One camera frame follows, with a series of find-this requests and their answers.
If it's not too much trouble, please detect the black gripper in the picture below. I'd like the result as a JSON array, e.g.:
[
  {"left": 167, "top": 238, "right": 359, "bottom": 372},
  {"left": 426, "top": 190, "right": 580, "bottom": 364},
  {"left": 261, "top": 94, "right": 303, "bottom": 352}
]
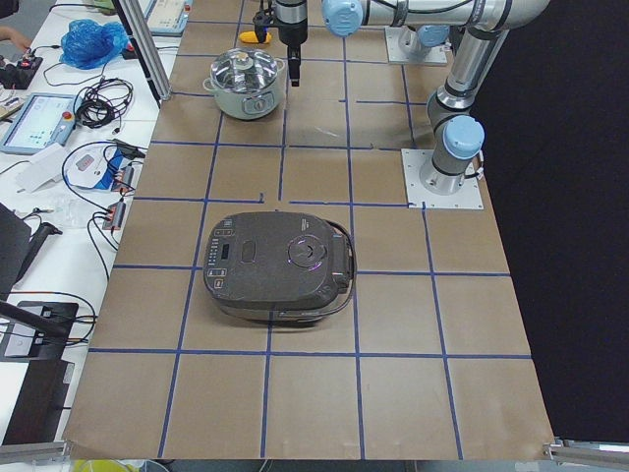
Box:
[
  {"left": 253, "top": 0, "right": 274, "bottom": 44},
  {"left": 274, "top": 0, "right": 308, "bottom": 87}
]

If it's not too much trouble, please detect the yellow corn cob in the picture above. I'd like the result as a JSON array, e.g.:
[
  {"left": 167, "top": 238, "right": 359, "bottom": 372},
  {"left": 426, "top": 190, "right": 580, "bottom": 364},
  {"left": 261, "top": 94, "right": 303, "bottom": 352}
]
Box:
[{"left": 239, "top": 30, "right": 263, "bottom": 44}]

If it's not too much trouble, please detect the glass pot lid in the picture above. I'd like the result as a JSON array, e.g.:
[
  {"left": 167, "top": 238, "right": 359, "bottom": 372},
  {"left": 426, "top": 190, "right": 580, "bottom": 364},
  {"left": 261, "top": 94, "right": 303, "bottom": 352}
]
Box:
[{"left": 209, "top": 48, "right": 283, "bottom": 93}]

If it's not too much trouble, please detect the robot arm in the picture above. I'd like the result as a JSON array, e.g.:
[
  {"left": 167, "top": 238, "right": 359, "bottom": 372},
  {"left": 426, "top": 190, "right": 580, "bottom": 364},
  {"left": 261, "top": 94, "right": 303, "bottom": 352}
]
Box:
[
  {"left": 253, "top": 1, "right": 449, "bottom": 59},
  {"left": 321, "top": 1, "right": 548, "bottom": 196}
]

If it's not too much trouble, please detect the teach pendant tablet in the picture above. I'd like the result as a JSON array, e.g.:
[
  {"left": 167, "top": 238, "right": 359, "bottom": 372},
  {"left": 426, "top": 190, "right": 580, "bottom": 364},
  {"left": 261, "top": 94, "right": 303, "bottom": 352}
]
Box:
[
  {"left": 143, "top": 0, "right": 194, "bottom": 37},
  {"left": 1, "top": 92, "right": 77, "bottom": 155}
]

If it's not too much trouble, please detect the blue plastic bag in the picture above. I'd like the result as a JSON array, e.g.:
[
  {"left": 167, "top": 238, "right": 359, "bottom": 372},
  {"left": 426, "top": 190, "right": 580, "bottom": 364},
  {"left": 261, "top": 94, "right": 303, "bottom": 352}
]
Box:
[{"left": 60, "top": 19, "right": 129, "bottom": 70}]

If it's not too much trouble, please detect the black rice cooker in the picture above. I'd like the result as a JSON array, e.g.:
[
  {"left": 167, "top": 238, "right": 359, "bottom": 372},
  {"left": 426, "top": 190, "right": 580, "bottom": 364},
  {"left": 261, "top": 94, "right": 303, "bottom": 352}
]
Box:
[{"left": 203, "top": 211, "right": 357, "bottom": 324}]

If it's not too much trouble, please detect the aluminium frame post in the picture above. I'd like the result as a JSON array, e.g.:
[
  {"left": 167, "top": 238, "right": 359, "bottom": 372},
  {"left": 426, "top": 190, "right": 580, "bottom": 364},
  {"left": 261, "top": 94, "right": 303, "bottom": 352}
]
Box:
[{"left": 112, "top": 0, "right": 171, "bottom": 106}]

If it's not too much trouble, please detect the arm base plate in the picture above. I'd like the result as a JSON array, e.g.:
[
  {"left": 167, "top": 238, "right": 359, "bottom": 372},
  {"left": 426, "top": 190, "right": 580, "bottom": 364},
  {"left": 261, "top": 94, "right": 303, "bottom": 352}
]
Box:
[
  {"left": 384, "top": 26, "right": 450, "bottom": 66},
  {"left": 401, "top": 148, "right": 484, "bottom": 210}
]

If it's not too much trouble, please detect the black cable bundle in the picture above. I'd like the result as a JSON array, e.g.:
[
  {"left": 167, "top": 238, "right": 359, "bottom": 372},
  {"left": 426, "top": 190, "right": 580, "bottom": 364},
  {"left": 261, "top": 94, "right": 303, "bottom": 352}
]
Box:
[{"left": 74, "top": 76, "right": 135, "bottom": 137}]

